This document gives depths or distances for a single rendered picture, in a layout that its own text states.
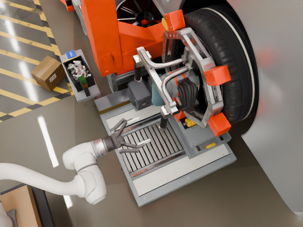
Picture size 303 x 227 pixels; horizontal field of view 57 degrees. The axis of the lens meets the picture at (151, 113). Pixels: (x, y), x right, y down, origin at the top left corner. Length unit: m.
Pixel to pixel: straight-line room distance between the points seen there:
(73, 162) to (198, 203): 1.13
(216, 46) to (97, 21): 0.66
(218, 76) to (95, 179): 0.71
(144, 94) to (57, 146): 0.84
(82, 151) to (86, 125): 1.05
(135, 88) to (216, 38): 0.89
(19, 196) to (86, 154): 0.71
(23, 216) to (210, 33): 1.47
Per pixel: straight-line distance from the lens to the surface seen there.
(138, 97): 1.99
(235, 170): 2.32
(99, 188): 1.31
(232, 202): 2.25
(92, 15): 1.55
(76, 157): 1.35
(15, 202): 1.94
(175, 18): 1.48
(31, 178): 1.26
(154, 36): 1.96
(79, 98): 1.99
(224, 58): 1.30
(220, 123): 1.42
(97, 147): 1.36
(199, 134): 2.10
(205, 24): 1.38
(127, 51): 1.88
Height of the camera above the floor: 2.13
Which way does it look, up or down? 63 degrees down
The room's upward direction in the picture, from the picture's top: 2 degrees clockwise
